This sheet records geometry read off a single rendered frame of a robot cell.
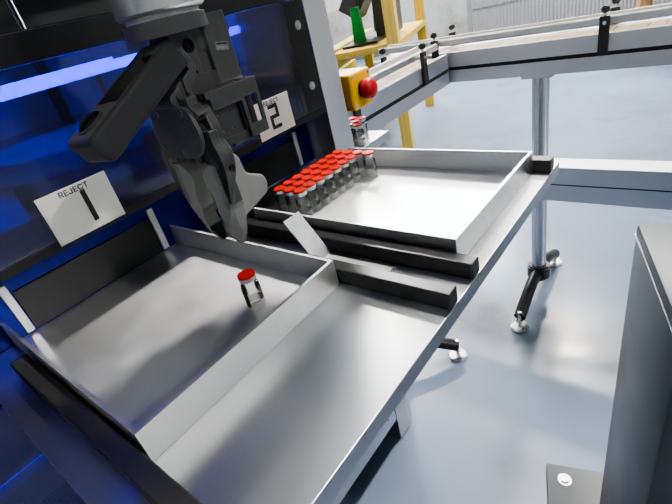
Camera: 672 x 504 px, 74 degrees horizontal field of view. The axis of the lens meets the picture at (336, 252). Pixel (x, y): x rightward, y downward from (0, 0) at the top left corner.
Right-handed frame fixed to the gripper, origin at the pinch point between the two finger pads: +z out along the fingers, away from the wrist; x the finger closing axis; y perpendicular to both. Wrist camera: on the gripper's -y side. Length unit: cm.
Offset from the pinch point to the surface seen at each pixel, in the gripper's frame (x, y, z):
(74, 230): 19.1, -7.2, -1.5
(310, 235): 0.7, 12.4, 7.5
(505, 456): -9, 51, 98
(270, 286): 1.5, 4.3, 10.3
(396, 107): 30, 83, 11
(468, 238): -18.1, 19.0, 8.7
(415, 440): 15, 44, 98
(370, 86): 16, 53, -2
